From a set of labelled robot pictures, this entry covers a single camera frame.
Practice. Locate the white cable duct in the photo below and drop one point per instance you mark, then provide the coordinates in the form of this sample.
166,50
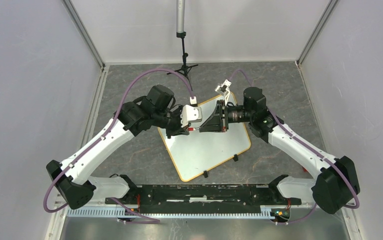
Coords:
120,212

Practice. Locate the black tripod stand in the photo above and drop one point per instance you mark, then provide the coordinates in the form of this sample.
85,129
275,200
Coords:
181,34

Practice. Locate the left aluminium frame post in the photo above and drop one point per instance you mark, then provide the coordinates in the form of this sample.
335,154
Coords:
75,17

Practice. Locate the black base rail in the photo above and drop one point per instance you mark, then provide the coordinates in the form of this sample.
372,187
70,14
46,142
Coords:
205,198

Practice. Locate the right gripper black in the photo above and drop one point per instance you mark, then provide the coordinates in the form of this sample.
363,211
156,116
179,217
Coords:
214,123

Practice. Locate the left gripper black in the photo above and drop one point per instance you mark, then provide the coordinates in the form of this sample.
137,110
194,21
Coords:
178,130

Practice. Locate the right aluminium frame post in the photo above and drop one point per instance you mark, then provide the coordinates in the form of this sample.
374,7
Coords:
329,9

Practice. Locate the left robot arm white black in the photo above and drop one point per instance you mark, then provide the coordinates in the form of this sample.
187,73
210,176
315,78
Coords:
73,178

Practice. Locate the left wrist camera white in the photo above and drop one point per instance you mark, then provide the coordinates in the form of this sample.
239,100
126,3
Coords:
191,113

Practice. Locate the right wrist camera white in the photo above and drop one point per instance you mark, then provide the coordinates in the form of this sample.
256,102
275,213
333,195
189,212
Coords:
224,90

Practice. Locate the whiteboard with yellow edge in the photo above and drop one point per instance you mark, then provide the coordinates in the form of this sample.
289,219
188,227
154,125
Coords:
199,152

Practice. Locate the aluminium frame post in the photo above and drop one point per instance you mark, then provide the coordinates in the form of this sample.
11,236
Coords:
329,9
75,17

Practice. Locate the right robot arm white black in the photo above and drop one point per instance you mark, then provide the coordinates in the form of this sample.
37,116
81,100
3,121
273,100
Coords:
334,184

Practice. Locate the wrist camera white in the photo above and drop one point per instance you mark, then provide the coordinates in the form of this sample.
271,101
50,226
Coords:
191,113
224,90

